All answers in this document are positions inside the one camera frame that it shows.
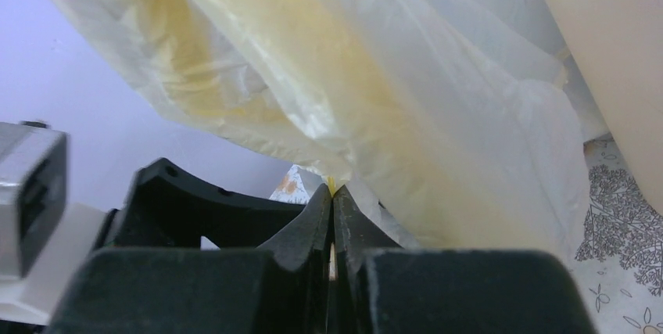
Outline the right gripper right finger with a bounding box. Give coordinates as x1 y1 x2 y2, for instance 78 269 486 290
333 188 595 333

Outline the translucent yellowish plastic bag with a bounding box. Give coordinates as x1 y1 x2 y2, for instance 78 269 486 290
52 0 592 259

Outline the beige trash bin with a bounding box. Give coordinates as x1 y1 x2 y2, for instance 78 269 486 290
545 0 662 210

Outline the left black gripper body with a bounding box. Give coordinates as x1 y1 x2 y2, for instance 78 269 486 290
94 158 303 249

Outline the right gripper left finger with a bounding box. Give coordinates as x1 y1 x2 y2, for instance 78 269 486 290
47 188 332 333

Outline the floral patterned table mat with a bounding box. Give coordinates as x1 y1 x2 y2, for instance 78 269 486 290
269 137 663 334

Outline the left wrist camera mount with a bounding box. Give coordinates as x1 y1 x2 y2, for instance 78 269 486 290
1 122 105 325

